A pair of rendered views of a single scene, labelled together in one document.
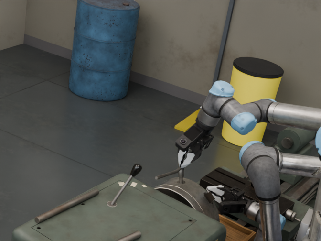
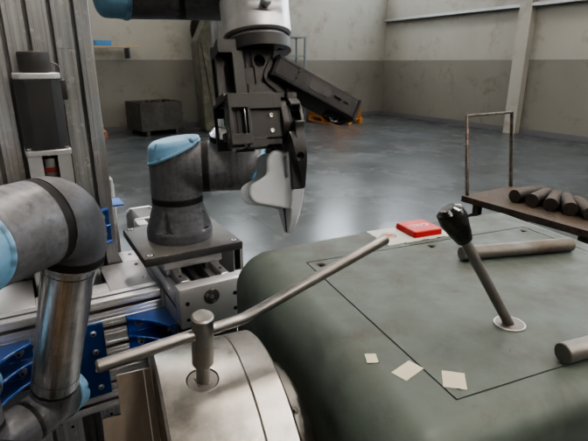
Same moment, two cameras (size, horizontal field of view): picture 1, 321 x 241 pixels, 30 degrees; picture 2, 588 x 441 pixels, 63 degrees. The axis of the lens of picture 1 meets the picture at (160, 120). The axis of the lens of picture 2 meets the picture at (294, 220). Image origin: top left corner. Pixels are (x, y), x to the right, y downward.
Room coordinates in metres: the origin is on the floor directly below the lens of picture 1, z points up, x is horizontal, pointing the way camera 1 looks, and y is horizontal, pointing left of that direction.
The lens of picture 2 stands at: (2.33, 0.21, 1.55)
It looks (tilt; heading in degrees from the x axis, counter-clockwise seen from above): 18 degrees down; 217
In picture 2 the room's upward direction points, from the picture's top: straight up
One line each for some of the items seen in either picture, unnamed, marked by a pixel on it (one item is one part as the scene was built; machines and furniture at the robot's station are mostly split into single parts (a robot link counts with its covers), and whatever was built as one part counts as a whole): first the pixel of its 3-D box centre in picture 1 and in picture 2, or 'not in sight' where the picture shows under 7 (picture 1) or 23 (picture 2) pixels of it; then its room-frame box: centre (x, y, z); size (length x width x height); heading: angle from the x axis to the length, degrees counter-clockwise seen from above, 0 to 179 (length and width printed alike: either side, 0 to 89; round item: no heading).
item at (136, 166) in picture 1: (136, 170); (453, 224); (1.81, 0.05, 1.38); 0.04 x 0.03 x 0.05; 149
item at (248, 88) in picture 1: (249, 103); not in sight; (5.25, -0.80, 0.37); 0.47 x 0.47 x 0.74
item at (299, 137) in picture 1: (294, 147); not in sight; (3.05, -0.76, 1.01); 0.30 x 0.20 x 0.29; 149
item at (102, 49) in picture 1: (103, 46); not in sight; (5.82, 0.70, 0.48); 0.63 x 0.63 x 0.97
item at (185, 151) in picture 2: not in sight; (178, 165); (1.62, -0.64, 1.33); 0.13 x 0.12 x 0.14; 137
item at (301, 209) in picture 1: (251, 201); not in sight; (2.57, -0.52, 0.89); 0.53 x 0.30 x 0.06; 59
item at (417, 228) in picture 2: not in sight; (418, 230); (1.52, -0.10, 1.26); 0.06 x 0.06 x 0.02; 59
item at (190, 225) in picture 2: not in sight; (178, 214); (1.63, -0.64, 1.21); 0.15 x 0.15 x 0.10
